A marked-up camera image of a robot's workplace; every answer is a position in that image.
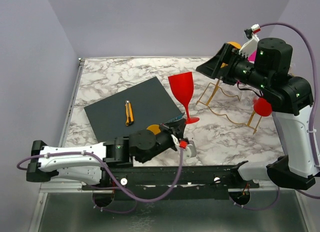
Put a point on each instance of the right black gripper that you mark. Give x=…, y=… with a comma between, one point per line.
x=211, y=67

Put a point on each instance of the magenta plastic wine glass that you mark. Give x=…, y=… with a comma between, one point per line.
x=252, y=57

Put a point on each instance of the orange utility knife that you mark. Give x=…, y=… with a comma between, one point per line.
x=129, y=113

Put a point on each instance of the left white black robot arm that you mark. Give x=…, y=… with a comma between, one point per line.
x=83, y=163

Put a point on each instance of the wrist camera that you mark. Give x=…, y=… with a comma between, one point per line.
x=251, y=45
x=187, y=146

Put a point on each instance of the clear wine glass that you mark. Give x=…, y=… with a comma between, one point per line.
x=248, y=97

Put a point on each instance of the red plastic wine glass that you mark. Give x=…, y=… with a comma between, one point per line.
x=182, y=87

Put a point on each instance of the gold wire glass rack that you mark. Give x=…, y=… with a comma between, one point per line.
x=218, y=106

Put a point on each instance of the dark blue network switch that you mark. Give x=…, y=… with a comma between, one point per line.
x=151, y=104

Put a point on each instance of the aluminium extrusion rail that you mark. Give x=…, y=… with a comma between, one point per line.
x=69, y=186

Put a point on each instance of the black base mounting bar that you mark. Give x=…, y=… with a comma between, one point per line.
x=148, y=182

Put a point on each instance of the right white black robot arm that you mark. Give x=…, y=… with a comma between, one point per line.
x=291, y=101

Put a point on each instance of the yellow plastic wine glass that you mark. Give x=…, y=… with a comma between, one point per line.
x=154, y=128

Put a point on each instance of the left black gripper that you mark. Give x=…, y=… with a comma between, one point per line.
x=180, y=124

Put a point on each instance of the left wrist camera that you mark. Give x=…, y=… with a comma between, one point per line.
x=187, y=146

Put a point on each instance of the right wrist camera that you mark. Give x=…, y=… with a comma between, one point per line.
x=251, y=45

